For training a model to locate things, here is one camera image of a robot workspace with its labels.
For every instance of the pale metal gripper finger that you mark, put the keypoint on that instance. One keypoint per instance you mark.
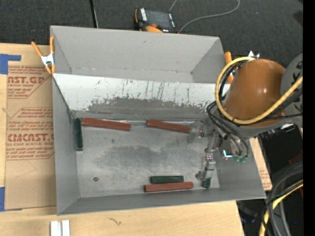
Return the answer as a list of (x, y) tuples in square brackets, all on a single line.
[(208, 167), (195, 134)]

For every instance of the dark green flat block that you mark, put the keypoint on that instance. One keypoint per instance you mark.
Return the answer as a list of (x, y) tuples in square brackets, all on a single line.
[(167, 179), (78, 134), (206, 184)]

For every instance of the red-brown flat block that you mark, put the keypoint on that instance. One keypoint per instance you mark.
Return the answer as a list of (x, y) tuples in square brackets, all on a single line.
[(168, 186), (168, 126), (105, 124)]

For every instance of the grey metal bin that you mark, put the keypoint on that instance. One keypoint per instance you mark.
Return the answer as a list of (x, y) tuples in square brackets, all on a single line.
[(137, 154)]

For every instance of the brown cardboard board, red print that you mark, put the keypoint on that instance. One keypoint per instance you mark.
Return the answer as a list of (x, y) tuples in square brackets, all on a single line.
[(27, 122)]

